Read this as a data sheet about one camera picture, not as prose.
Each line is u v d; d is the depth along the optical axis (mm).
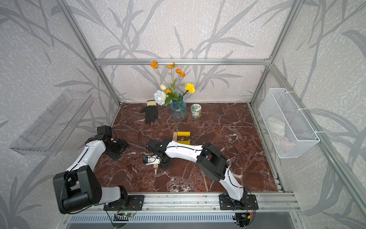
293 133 590
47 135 645
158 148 630
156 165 842
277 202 757
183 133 1010
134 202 730
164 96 788
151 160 749
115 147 742
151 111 1150
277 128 760
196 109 1054
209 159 546
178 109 1019
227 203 722
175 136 988
